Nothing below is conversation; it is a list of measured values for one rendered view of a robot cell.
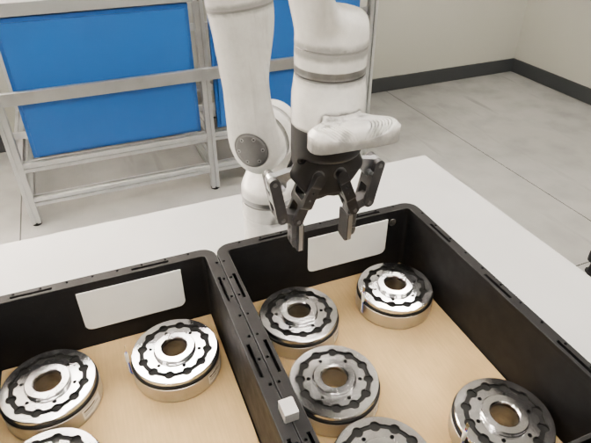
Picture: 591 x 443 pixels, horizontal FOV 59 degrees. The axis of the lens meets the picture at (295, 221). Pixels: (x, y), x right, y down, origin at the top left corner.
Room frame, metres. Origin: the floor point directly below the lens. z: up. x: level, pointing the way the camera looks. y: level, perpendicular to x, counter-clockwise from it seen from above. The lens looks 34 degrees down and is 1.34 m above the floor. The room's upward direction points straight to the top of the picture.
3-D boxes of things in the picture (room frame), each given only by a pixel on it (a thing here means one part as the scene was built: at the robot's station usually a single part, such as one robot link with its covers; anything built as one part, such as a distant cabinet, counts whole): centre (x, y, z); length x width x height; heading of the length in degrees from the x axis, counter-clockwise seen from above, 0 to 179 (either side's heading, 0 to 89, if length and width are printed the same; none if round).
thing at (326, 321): (0.49, 0.00, 0.86); 0.10 x 0.10 x 0.01
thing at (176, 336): (0.42, 0.14, 0.86); 0.05 x 0.05 x 0.01
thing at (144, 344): (0.42, 0.14, 0.86); 0.10 x 0.10 x 0.01
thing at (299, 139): (0.50, -0.03, 1.08); 0.08 x 0.08 x 0.09
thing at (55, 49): (2.10, 0.77, 0.60); 0.72 x 0.03 x 0.56; 113
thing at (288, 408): (0.29, 0.01, 0.94); 0.02 x 0.01 x 0.01; 22
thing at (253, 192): (0.75, 0.05, 0.95); 0.09 x 0.09 x 0.17; 69
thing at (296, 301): (0.49, 0.00, 0.86); 0.05 x 0.05 x 0.01
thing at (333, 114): (0.48, -0.04, 1.15); 0.11 x 0.09 x 0.06; 21
